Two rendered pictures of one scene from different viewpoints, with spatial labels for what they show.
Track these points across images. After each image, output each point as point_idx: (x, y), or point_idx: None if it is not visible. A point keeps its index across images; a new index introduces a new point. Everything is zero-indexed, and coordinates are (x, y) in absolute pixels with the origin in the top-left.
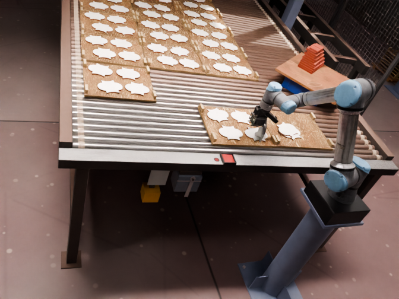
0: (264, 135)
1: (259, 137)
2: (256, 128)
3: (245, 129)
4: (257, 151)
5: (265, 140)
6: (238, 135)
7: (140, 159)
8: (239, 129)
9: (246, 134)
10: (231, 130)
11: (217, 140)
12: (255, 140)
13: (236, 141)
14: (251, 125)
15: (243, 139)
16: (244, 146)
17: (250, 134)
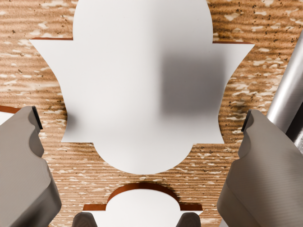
0: (165, 15)
1: (197, 96)
2: (57, 72)
3: (84, 148)
4: (288, 119)
5: (239, 45)
6: (165, 207)
7: None
8: (100, 181)
9: (153, 173)
10: (128, 224)
11: None
12: (219, 139)
13: (200, 216)
14: (40, 120)
15: (191, 185)
16: None
17: (152, 146)
